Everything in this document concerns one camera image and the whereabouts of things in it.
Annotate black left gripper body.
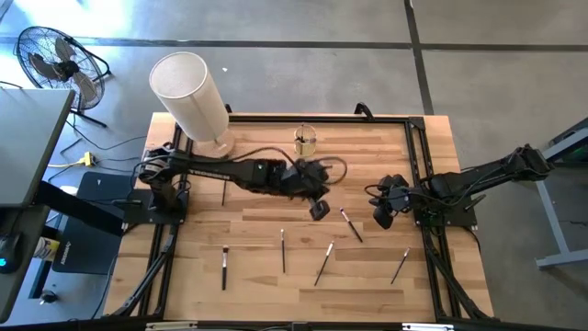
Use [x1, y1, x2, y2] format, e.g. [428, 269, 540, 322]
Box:
[275, 160, 331, 201]

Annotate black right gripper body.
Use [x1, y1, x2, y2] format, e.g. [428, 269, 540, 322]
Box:
[385, 181, 415, 215]

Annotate black silver-ferrule makeup brush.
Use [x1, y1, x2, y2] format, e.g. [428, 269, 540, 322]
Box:
[339, 207, 364, 244]

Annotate black white-tipped makeup brush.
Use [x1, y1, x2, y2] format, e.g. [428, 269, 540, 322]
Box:
[390, 246, 412, 286]

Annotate thick black fluffy makeup brush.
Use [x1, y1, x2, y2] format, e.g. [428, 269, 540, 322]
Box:
[220, 245, 230, 291]

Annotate ribbed clear glass cup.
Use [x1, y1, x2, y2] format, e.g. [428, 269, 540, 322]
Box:
[293, 123, 318, 158]

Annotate white shade wooden base lamp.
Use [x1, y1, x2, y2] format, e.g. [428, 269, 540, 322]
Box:
[149, 51, 237, 160]

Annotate yellow power plug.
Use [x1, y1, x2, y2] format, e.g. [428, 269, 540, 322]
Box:
[48, 151, 98, 169]

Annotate black computer case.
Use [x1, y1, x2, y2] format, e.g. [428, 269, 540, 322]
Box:
[51, 172, 139, 276]

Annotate black floor fan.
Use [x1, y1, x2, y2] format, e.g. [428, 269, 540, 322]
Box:
[16, 25, 112, 129]

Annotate white and yellow label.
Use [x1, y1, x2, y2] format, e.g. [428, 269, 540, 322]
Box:
[32, 236, 61, 263]

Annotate grey desk top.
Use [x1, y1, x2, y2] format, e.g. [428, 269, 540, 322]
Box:
[0, 86, 77, 208]

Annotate black device with blue light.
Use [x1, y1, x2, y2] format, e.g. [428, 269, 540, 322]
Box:
[0, 231, 23, 276]

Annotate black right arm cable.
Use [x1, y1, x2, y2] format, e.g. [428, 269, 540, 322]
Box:
[365, 182, 435, 209]

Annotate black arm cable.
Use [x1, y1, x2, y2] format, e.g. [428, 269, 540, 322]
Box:
[365, 182, 435, 209]
[220, 145, 349, 186]

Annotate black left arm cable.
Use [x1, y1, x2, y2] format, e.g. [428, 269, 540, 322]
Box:
[220, 145, 349, 186]

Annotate black aluminium rig frame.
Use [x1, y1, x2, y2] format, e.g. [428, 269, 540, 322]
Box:
[112, 101, 495, 323]

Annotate white metal bracket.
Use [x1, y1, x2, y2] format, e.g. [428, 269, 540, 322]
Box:
[401, 323, 454, 331]
[145, 321, 198, 331]

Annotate grey metal table frame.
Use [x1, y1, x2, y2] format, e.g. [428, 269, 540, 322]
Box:
[535, 117, 588, 270]

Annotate black floor cable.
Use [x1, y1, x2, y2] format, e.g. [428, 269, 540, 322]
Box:
[66, 112, 149, 154]

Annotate black desk frame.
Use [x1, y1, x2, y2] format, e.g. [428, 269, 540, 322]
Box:
[0, 181, 125, 323]

